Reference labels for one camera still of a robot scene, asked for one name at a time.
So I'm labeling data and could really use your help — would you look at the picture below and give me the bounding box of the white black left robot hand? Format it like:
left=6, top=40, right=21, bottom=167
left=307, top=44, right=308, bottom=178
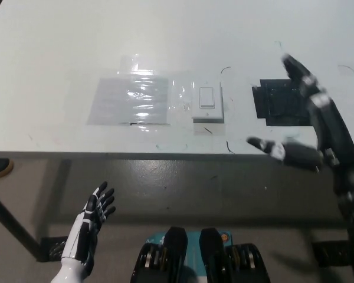
left=60, top=181, right=117, bottom=275

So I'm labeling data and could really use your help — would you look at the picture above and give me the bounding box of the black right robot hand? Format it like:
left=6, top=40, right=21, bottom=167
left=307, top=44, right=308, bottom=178
left=246, top=54, right=354, bottom=189

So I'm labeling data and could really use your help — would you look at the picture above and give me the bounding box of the white wall switch plate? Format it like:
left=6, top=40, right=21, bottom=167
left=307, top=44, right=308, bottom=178
left=191, top=82, right=225, bottom=124

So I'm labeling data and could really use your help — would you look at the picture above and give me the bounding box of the black tape patch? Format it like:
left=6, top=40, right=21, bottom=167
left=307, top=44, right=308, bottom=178
left=251, top=78, right=320, bottom=128

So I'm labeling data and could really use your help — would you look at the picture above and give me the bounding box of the black table leg with foot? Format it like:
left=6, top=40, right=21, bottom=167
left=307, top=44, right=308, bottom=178
left=0, top=182, right=68, bottom=264
left=310, top=240, right=352, bottom=267

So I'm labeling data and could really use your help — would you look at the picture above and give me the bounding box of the dark round object tan rim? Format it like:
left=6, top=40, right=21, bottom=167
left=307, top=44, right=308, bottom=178
left=0, top=157, right=15, bottom=181

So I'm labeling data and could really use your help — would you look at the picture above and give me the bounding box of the grey taped paper sheet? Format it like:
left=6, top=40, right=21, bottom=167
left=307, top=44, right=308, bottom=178
left=86, top=77, right=171, bottom=126

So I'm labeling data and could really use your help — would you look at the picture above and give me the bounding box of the clear plastic film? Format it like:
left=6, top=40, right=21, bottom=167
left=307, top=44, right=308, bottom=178
left=117, top=54, right=196, bottom=133

